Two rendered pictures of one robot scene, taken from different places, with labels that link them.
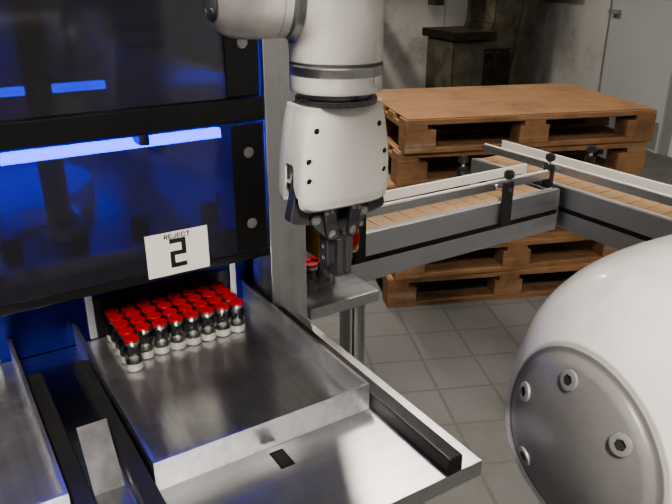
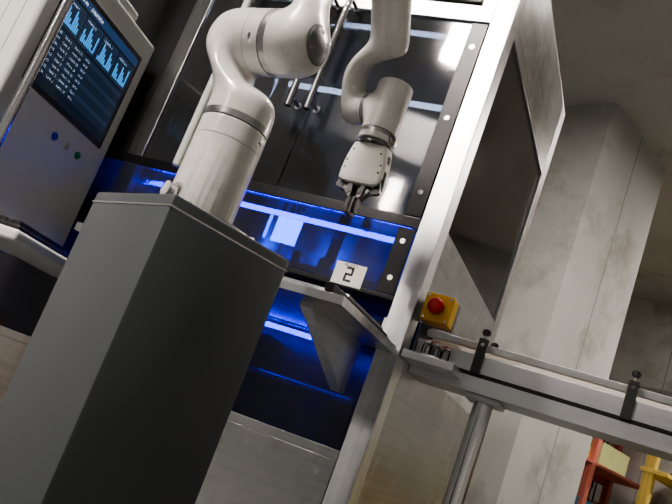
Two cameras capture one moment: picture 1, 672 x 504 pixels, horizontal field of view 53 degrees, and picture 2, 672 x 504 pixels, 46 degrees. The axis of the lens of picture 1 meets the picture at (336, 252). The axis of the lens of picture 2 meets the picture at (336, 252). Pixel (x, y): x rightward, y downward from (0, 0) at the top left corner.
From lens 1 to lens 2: 164 cm
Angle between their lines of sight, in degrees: 66
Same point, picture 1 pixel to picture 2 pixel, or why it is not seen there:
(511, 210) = (637, 411)
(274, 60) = (433, 203)
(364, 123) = (373, 151)
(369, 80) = (374, 130)
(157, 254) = (339, 270)
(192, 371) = not seen: hidden behind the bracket
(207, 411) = not seen: hidden behind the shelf
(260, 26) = (349, 112)
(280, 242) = (401, 296)
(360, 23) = (377, 111)
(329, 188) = (350, 170)
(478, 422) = not seen: outside the picture
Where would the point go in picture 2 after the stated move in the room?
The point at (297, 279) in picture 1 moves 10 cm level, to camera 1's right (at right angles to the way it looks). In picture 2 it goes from (402, 323) to (430, 327)
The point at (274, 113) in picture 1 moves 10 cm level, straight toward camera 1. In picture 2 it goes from (423, 227) to (398, 210)
